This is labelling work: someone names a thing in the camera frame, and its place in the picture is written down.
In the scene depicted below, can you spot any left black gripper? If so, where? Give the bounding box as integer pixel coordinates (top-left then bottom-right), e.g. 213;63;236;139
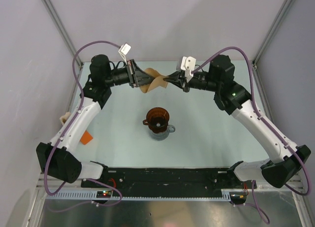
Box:
104;60;157;88

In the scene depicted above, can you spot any brown paper coffee filter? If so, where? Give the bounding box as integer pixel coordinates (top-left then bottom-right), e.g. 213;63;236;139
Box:
140;67;168;93

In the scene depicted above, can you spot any amber glass coffee dripper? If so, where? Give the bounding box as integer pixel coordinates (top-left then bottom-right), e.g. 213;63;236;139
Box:
142;107;169;133

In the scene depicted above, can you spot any clear glass pitcher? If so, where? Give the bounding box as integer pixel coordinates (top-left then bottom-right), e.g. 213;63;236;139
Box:
149;125;176;141

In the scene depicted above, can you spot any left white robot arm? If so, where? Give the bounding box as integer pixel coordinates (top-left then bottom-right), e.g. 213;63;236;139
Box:
36;55;154;187

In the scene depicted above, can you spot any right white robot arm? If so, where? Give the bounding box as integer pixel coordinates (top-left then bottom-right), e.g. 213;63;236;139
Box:
165;55;311;188

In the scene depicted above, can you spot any orange coffee filter box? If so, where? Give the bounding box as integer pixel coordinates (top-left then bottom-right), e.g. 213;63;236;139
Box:
60;112;94;146

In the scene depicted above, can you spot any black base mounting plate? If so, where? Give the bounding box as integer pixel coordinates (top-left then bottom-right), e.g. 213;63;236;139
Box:
80;166;257;198

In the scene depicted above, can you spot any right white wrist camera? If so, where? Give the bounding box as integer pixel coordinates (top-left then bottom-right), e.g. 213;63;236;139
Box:
176;56;196;82

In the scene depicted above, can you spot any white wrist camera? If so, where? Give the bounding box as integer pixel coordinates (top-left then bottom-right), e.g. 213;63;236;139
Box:
118;43;131;63
176;56;196;82

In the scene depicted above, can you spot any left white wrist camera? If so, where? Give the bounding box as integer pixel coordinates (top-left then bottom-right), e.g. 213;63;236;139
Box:
118;43;131;63

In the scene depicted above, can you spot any aluminium frame rail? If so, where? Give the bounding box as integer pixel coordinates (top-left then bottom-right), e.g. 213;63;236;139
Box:
47;174;306;192

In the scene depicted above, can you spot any white slotted cable duct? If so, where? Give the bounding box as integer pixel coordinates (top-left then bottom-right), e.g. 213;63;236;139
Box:
44;189;232;200

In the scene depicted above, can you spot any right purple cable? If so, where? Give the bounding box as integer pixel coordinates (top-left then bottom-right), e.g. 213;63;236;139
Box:
193;46;312;224

